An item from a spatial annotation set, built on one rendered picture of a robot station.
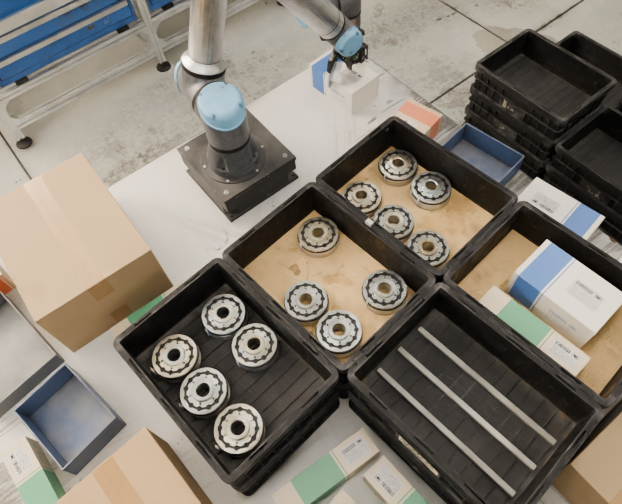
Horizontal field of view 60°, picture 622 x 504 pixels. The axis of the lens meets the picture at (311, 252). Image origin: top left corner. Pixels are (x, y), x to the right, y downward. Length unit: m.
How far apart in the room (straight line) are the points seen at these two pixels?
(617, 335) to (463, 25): 2.32
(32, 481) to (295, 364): 0.62
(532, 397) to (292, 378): 0.51
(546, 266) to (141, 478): 0.95
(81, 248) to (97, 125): 1.69
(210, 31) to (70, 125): 1.80
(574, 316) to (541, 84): 1.26
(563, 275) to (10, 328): 1.38
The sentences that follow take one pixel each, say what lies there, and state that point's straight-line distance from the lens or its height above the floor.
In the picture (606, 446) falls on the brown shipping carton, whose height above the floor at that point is 0.86.
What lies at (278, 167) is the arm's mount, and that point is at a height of 0.80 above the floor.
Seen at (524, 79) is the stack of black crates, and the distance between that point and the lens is 2.32.
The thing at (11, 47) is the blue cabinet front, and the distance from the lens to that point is 2.89.
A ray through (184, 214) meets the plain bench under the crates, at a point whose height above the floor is 0.70.
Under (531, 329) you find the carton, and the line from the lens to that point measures 1.24.
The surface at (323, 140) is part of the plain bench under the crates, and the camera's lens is 1.73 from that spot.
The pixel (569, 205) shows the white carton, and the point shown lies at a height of 0.79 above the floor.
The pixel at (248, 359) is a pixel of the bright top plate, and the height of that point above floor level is 0.86.
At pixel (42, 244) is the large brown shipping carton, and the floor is 0.90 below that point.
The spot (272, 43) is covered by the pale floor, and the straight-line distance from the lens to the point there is 3.24.
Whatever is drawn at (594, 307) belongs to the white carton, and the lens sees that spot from 1.28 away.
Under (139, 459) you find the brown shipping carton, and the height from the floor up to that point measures 0.86.
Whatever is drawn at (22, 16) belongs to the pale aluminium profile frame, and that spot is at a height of 0.60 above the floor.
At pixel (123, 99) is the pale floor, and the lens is 3.14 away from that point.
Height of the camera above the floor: 1.98
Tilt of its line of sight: 59 degrees down
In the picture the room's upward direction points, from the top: 7 degrees counter-clockwise
